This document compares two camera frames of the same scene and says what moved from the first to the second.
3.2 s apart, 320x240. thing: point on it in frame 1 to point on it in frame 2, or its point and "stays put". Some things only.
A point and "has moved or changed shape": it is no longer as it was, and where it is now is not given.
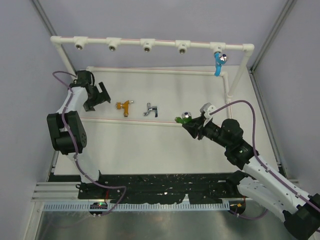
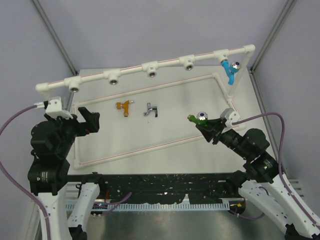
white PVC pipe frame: x=182 y=47 to x=153 y=69
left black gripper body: x=94 y=100 to x=70 y=128
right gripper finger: x=193 y=130 to x=208 y=134
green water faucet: x=186 y=116 has moved or changed shape
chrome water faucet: x=153 y=108 stays put
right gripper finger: x=198 y=120 to x=217 y=122
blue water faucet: x=220 y=59 to x=230 y=70
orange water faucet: x=125 y=105 stays put
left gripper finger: x=104 y=96 to x=92 y=119
